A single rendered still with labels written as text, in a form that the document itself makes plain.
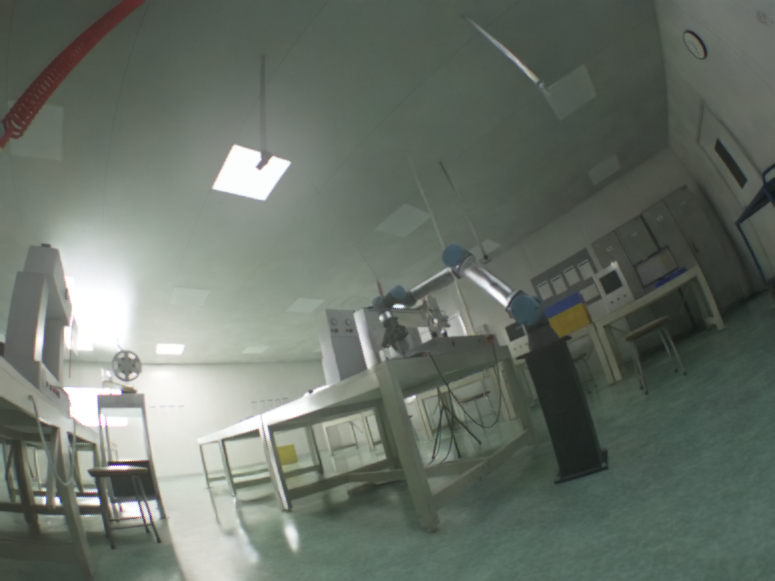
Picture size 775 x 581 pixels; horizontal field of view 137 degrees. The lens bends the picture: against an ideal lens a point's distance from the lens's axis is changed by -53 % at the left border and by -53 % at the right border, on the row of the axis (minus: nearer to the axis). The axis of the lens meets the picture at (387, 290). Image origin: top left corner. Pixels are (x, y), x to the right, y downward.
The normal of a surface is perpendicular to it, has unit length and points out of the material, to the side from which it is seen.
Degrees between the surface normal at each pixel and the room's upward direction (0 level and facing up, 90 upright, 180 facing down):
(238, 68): 180
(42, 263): 90
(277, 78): 180
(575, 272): 90
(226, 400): 90
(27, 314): 90
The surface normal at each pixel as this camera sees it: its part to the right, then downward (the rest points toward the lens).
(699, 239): -0.69, -0.07
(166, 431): 0.65, -0.45
